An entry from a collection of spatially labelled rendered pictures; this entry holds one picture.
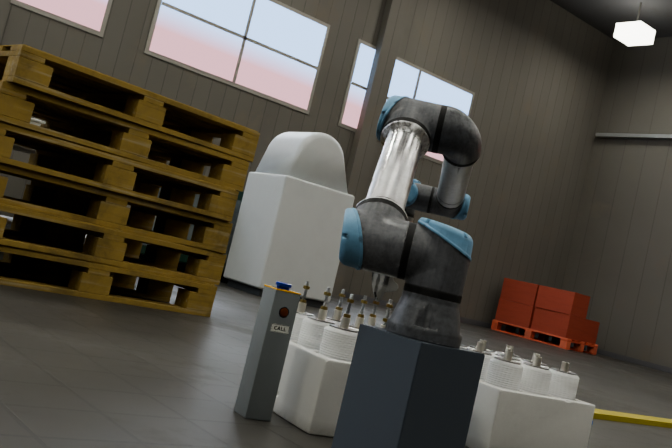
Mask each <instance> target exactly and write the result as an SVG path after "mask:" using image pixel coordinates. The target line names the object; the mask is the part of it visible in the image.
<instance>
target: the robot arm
mask: <svg viewBox="0 0 672 448"><path fill-rule="evenodd" d="M376 137H377V139H378V140H379V141H381V145H382V147H383V150H382V153H381V156H380V159H379V162H378V164H377V167H376V170H375V173H374V176H373V179H372V182H371V185H370V188H369V191H368V194H367V197H366V199H363V200H362V201H360V202H359V203H358V204H357V205H356V207H355V208H347V209H346V210H345V214H344V221H343V227H342V234H341V242H340V250H339V260H340V262H341V263H342V264H343V265H346V266H349V267H353V268H355V269H356V270H365V271H369V272H372V288H373V294H374V299H376V297H377V300H378V301H380V300H381V298H382V297H383V295H384V293H385V292H392V291H397V289H398V284H397V283H396V282H395V281H394V278H397V279H402V280H405V284H404V288H403V292H402V295H401V297H400V299H399V301H398V303H397V304H396V306H395V308H394V310H393V312H392V314H391V317H388V319H387V322H386V327H385V330H386V331H388V332H391V333H394V334H397V335H401V336H404V337H408V338H412V339H415V340H419V341H423V342H427V343H432V344H436V345H441V346H445V347H451V348H460V345H461V341H462V335H460V303H461V299H462V295H463V290H464V286H465V282H466V277H467V273H468V268H469V264H470V261H471V260H472V258H471V254H472V248H473V240H472V238H471V236H470V235H468V234H467V233H465V232H463V231H461V230H459V229H456V228H454V227H451V226H449V225H446V224H443V223H441V222H438V221H435V220H431V219H428V218H424V217H421V218H420V219H419V220H418V224H417V223H413V219H414V214H415V210H417V211H422V212H426V213H431V214H435V215H440V216H444V217H448V218H450V219H458V220H464V219H466V217H467V213H468V209H469V204H470V199H471V197H470V196H469V195H467V194H465V193H466V189H467V186H468V182H469V178H470V175H471V171H472V167H473V164H475V163H476V162H477V161H478V159H479V157H480V154H481V150H482V140H481V135H480V133H479V130H478V128H477V127H476V125H475V123H474V122H473V121H472V119H471V118H470V117H469V116H468V115H467V114H465V113H464V112H463V111H461V110H459V109H457V108H455V107H452V106H446V105H441V104H437V103H432V102H427V101H422V100H417V99H413V98H410V97H408V96H397V95H394V96H391V97H390V98H389V99H388V100H387V101H386V103H385V104H384V106H383V109H382V112H381V115H380V117H379V120H378V125H377V130H376ZM427 152H432V153H436V154H442V155H443V157H444V159H443V164H442V169H441V175H440V180H439V185H438V188H437V187H432V186H428V185H423V184H421V183H420V181H418V180H416V179H414V175H415V171H416V168H417V164H418V161H419V159H420V158H422V157H423V156H424V155H425V154H426V153H427Z"/></svg>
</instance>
